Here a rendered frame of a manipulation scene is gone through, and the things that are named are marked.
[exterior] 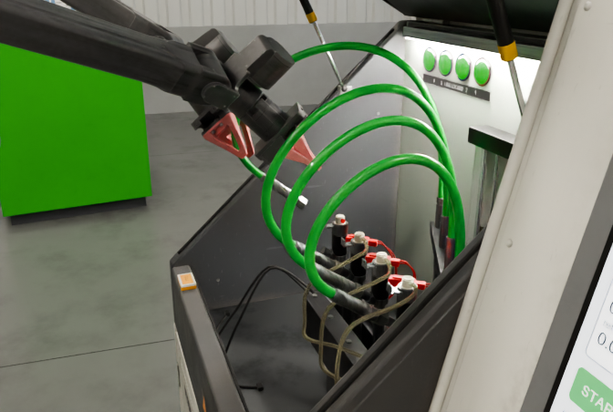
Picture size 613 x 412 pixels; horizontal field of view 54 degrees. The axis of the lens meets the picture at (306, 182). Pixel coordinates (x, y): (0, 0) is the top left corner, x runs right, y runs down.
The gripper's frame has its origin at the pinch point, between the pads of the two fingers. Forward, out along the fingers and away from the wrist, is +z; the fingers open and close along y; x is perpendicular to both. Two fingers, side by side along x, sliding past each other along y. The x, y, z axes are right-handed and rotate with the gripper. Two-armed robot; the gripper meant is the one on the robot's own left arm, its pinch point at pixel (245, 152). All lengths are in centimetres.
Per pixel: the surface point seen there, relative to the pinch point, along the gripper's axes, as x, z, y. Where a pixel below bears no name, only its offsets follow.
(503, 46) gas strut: -43, 17, -27
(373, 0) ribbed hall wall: 6, -203, 663
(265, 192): -6.0, 11.0, -17.8
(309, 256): -10.1, 22.6, -28.6
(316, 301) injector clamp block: 7.5, 28.8, 3.0
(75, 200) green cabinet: 211, -110, 227
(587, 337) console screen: -32, 44, -40
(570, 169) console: -40, 32, -34
